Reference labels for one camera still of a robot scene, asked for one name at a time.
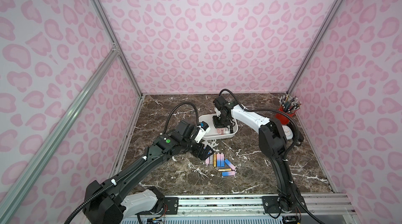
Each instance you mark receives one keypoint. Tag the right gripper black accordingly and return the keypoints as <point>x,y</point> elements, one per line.
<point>220,121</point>

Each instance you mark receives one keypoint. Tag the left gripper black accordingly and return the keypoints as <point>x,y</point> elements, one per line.
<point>203,150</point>

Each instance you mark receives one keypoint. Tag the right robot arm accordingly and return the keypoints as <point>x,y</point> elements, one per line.
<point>272,143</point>

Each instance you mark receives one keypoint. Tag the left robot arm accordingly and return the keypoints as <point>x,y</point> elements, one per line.
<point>138,173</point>

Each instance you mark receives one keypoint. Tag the gold glitter lipstick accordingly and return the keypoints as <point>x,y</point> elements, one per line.
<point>215,160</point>

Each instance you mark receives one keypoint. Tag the white plastic storage box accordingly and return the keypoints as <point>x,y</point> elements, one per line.
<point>216,130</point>

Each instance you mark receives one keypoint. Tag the pink blue lipstick centre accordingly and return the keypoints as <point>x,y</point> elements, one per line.
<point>220,160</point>

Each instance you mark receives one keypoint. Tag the pink blue lipstick bottom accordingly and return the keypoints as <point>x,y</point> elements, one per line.
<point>228,173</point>

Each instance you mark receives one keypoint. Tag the white round clock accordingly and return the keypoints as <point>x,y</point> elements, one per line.
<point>288,132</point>

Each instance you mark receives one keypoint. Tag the bundle of pencils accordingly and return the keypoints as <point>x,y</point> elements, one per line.
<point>289,104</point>

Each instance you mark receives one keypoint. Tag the black stapler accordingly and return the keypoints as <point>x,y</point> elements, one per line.
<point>300,138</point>

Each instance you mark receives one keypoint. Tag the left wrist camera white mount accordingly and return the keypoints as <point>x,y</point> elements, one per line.
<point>202,129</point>

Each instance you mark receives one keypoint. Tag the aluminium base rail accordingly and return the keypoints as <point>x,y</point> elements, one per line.
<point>220,209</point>

